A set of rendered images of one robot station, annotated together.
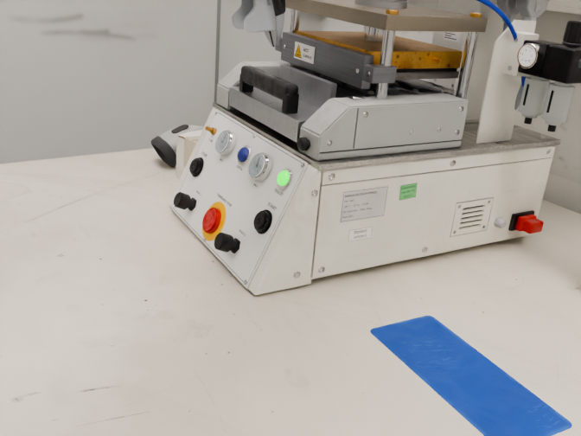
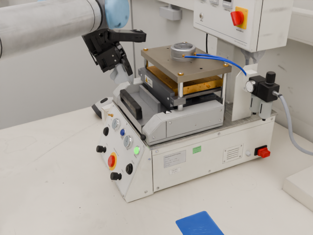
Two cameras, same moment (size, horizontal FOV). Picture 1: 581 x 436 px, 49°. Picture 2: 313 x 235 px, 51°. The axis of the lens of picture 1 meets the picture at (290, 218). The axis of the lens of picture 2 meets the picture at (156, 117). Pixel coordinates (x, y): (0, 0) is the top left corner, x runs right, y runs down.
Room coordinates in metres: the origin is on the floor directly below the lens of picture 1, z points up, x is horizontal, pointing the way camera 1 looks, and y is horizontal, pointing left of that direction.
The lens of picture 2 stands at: (0.01, -0.15, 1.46)
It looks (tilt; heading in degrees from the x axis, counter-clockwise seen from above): 29 degrees down; 8
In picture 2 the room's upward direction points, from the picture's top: 2 degrees counter-clockwise
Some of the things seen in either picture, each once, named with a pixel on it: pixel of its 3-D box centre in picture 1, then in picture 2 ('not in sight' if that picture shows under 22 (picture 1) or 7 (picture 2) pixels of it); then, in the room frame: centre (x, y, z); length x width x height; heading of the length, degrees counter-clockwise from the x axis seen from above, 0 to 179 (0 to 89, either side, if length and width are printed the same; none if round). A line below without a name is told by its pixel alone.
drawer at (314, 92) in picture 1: (344, 98); (169, 100); (0.99, -0.07, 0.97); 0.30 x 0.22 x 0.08; 121
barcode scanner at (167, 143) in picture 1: (200, 142); (114, 104); (1.29, 0.20, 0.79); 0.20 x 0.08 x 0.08; 126
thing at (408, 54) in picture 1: (379, 35); (183, 71); (1.01, -0.11, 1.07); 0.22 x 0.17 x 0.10; 31
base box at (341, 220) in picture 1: (360, 180); (182, 134); (1.00, -0.11, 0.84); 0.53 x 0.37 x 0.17; 121
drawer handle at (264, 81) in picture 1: (267, 87); (130, 103); (0.92, 0.05, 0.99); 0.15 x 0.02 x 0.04; 31
